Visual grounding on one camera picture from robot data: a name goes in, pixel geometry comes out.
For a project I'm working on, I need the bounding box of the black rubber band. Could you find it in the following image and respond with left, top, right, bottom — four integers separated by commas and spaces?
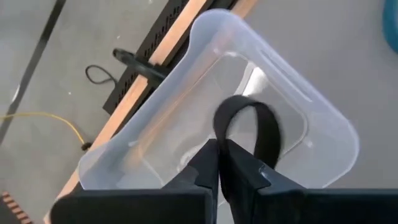
213, 95, 284, 203

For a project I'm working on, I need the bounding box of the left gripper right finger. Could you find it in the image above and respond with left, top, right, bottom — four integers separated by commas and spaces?
223, 139, 398, 224

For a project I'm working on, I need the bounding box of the yellow cable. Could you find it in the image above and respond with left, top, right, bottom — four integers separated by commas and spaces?
0, 111, 93, 152

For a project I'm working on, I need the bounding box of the black floor tape strip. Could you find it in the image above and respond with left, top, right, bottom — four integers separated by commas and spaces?
0, 0, 68, 144

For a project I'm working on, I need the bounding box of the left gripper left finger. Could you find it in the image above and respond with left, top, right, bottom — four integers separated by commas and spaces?
50, 138, 220, 224

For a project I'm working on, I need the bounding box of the hazard striped floor mat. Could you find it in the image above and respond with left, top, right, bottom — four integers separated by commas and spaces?
0, 191, 34, 224

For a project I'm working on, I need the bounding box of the black perforated rail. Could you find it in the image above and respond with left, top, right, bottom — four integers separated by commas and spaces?
102, 0, 240, 116

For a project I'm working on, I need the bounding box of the black cable loop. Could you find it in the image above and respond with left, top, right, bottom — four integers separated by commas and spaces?
85, 64, 118, 85

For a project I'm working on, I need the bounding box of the black clamp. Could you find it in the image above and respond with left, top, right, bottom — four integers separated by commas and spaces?
112, 48, 167, 82

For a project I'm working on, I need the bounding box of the clear plastic bin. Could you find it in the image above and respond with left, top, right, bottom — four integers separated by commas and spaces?
77, 8, 361, 206

